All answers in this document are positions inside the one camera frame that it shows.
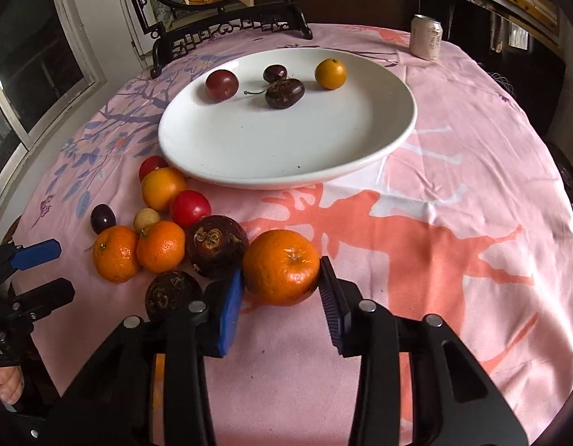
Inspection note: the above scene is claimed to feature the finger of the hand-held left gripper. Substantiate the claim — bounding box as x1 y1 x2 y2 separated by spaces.
8 277 76 322
0 239 62 285

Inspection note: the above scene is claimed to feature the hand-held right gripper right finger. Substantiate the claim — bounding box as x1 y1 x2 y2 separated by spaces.
319 256 531 446

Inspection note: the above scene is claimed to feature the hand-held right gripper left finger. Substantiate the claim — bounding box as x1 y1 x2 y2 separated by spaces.
45 268 245 446

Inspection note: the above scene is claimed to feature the large orange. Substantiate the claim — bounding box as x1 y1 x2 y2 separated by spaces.
242 229 321 307

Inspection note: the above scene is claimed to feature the white oval plate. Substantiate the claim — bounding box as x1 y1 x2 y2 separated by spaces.
157 48 418 191

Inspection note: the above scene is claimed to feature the person's left hand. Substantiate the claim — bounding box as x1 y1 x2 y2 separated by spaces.
0 364 26 406

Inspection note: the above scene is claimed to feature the dark water chestnut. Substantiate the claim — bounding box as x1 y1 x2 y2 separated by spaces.
144 270 204 323
185 214 250 281
265 77 306 110

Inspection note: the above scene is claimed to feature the dark purple grape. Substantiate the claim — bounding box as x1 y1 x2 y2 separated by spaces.
90 204 117 235

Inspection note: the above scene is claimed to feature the mandarin orange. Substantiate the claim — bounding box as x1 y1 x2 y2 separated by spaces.
136 220 187 274
92 225 142 284

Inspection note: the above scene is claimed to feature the tan longan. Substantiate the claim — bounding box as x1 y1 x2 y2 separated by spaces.
133 209 161 234

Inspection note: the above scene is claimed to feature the red cherry tomato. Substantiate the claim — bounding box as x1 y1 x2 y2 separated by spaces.
169 190 212 228
138 155 170 183

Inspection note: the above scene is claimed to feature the smooth orange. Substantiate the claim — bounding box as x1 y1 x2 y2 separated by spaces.
141 167 189 212

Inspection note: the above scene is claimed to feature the pink printed tablecloth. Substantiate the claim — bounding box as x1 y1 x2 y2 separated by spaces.
0 22 573 446

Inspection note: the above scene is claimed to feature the white framed window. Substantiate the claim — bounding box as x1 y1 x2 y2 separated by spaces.
0 0 108 210

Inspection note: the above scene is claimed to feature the red plum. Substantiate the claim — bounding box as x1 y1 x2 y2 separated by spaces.
205 69 239 102

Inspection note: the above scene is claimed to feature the small orange kumquat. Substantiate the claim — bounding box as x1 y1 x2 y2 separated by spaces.
315 58 348 91

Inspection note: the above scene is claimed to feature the pale drink can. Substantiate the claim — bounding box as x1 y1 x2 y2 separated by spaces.
410 14 443 61

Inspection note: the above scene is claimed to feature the framed decorative table screen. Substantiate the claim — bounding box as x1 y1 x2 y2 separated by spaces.
119 0 314 80

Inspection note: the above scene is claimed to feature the dark wooden chair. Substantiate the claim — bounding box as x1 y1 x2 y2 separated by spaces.
418 0 501 56

